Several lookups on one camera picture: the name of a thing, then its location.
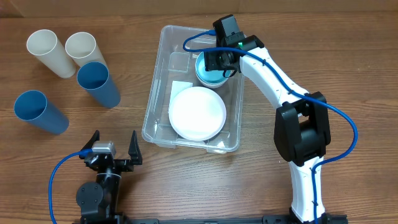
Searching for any light blue bowl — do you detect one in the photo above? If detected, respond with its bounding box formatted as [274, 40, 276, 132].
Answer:
[195, 52, 233, 85]

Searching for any clear plastic storage bin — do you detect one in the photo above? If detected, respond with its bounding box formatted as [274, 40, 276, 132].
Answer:
[142, 25, 245, 154]

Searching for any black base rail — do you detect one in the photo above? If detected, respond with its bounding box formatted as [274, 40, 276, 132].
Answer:
[130, 214, 348, 224]

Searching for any cream plastic cup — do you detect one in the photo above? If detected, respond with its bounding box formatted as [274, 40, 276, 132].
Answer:
[65, 32, 106, 67]
[26, 29, 76, 78]

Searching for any grey green bowl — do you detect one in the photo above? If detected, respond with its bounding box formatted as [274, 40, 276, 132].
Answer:
[198, 78, 228, 89]

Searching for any blue plastic cup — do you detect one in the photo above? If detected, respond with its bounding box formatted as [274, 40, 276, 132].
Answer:
[76, 61, 121, 108]
[14, 90, 69, 134]

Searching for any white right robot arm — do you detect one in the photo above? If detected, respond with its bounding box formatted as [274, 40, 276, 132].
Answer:
[205, 14, 331, 223]

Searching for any white label in bin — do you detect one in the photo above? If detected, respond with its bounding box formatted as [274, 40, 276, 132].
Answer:
[169, 80, 193, 105]

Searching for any cream plastic cup right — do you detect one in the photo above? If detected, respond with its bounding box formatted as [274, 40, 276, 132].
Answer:
[65, 32, 106, 67]

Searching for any cream plastic cup left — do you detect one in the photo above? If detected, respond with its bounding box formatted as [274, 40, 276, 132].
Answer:
[26, 29, 76, 78]

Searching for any blue plastic cup upper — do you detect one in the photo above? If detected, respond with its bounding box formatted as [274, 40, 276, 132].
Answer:
[76, 61, 121, 108]

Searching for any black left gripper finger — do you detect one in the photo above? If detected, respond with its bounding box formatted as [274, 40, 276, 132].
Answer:
[79, 130, 100, 159]
[128, 130, 142, 165]

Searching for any pink plate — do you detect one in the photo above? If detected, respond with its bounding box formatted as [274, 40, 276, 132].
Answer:
[169, 86, 226, 141]

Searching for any blue plastic cup lower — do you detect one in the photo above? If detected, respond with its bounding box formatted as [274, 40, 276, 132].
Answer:
[14, 90, 69, 134]

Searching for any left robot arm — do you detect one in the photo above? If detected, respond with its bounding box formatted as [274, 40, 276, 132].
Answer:
[76, 131, 142, 224]

